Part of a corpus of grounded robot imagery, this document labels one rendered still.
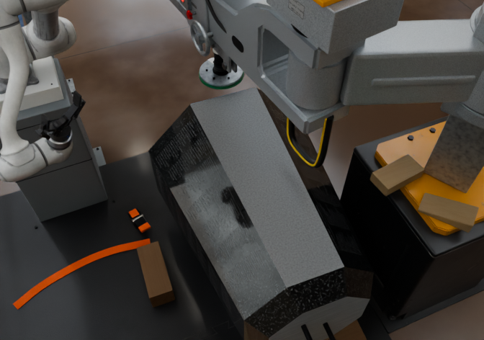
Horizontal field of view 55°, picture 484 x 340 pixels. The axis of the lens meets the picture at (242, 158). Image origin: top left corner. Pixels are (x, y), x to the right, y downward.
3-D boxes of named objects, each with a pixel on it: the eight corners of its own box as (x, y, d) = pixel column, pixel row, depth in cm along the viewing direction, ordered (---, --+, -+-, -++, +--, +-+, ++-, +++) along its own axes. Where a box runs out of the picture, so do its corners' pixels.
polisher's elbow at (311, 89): (335, 73, 169) (343, 27, 154) (345, 111, 157) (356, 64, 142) (282, 75, 169) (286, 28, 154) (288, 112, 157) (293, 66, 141)
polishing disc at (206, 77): (252, 79, 227) (252, 73, 224) (212, 96, 219) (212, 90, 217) (229, 55, 239) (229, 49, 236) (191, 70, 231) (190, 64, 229)
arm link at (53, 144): (60, 123, 179) (60, 117, 174) (77, 140, 179) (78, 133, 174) (40, 137, 174) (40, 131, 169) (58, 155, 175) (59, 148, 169)
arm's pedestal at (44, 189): (33, 233, 271) (-29, 140, 209) (23, 170, 300) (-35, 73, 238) (118, 204, 283) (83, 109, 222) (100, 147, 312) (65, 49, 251)
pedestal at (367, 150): (418, 192, 288) (460, 105, 231) (493, 286, 249) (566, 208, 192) (323, 228, 272) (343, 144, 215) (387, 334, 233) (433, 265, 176)
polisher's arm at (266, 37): (345, 135, 175) (372, 22, 137) (294, 160, 167) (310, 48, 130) (241, 34, 215) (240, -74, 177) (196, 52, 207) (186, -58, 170)
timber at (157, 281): (140, 258, 259) (136, 247, 249) (161, 251, 261) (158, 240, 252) (153, 307, 241) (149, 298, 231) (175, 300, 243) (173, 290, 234)
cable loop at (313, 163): (323, 174, 184) (335, 117, 159) (316, 178, 183) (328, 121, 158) (289, 137, 196) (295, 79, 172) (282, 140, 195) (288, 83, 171)
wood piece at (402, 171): (405, 161, 203) (408, 153, 199) (422, 176, 198) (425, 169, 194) (369, 180, 196) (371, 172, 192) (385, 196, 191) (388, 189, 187)
